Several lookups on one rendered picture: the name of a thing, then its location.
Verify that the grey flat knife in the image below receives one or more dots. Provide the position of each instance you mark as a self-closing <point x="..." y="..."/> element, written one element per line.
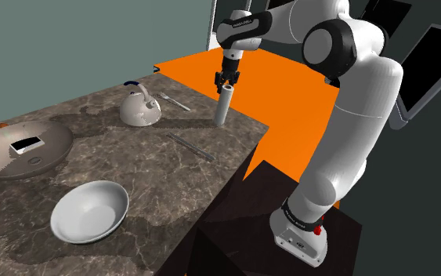
<point x="191" y="147"/>

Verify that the small orange round object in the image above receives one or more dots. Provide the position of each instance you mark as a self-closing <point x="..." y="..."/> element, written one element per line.
<point x="1" y="125"/>

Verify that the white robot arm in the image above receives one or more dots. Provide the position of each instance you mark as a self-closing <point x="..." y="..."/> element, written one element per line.
<point x="361" y="126"/>

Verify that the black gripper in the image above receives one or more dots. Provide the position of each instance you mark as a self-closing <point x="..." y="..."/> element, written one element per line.
<point x="230" y="67"/>

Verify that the grey upright cylinder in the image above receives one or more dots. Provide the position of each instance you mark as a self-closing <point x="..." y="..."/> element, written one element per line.
<point x="222" y="109"/>

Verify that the grey framed black screen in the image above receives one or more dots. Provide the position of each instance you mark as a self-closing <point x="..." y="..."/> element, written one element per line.
<point x="430" y="65"/>

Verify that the dark robot stand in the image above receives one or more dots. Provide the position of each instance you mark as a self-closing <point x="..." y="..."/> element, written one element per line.
<point x="243" y="229"/>

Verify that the white bowl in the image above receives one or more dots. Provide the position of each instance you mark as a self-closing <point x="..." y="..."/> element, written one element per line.
<point x="90" y="212"/>

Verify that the silver fork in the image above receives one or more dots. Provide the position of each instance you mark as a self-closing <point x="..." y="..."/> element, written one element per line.
<point x="174" y="101"/>

